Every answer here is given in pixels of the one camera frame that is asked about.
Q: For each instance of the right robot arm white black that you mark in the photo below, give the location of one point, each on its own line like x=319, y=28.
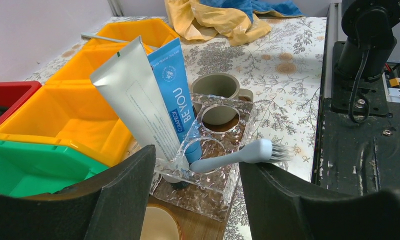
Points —
x=368, y=26

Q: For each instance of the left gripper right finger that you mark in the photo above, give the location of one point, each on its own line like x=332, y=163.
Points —
x=283, y=206

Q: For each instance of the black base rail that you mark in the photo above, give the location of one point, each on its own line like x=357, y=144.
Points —
x=358, y=136

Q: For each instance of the yellow bin with toothbrushes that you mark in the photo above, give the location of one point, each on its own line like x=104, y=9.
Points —
x=154, y=31

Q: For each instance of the green plastic bin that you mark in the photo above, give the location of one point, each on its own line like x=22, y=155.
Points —
x=28, y=169

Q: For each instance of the white toothpaste tube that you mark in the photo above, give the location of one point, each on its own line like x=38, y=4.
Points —
x=127, y=82

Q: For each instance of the orange cup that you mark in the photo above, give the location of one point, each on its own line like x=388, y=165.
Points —
x=160, y=224

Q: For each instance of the red plastic bin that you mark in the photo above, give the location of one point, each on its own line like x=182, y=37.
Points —
x=13, y=94

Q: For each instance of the grey cup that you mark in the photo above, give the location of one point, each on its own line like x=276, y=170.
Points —
x=221, y=85

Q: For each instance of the yellow bin with cups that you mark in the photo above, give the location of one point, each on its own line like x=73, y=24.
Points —
x=75, y=116

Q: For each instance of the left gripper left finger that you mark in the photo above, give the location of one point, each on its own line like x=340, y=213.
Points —
x=107, y=206

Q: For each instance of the blue toothpaste tube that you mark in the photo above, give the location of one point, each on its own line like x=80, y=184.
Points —
x=167, y=63

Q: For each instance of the clear textured glass holder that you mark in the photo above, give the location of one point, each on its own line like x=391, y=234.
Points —
x=209, y=194

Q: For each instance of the blue cloth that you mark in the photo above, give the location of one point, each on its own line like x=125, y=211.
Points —
x=250, y=7

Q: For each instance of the yellow cloth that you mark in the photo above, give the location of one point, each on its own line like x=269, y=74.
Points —
x=194, y=21

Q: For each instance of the brown wooden oval tray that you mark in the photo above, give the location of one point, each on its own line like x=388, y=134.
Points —
x=194, y=226

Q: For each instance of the yellow bin with toothpaste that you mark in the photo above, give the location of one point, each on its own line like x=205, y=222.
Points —
x=78, y=69

